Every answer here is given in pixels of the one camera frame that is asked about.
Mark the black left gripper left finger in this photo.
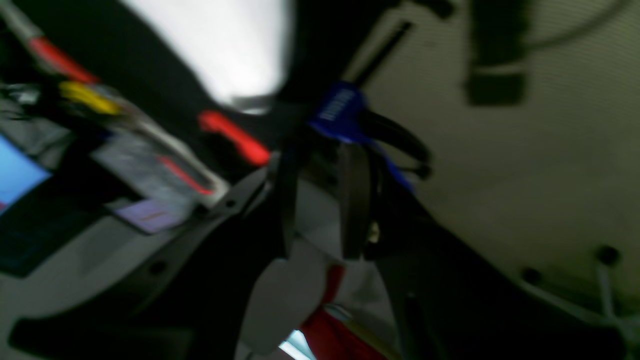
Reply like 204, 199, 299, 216
272, 142, 298, 259

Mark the computer monitor blue screen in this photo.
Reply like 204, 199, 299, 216
0, 134, 52, 214

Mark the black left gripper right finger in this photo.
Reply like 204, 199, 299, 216
338, 143, 380, 260

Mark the red clamp top left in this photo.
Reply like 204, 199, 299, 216
198, 111, 271, 167

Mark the white printed t-shirt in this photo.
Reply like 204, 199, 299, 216
124, 0, 296, 115

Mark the blue clamp top left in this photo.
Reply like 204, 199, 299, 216
309, 81, 432, 191

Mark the office chair base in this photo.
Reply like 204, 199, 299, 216
519, 244, 640, 352

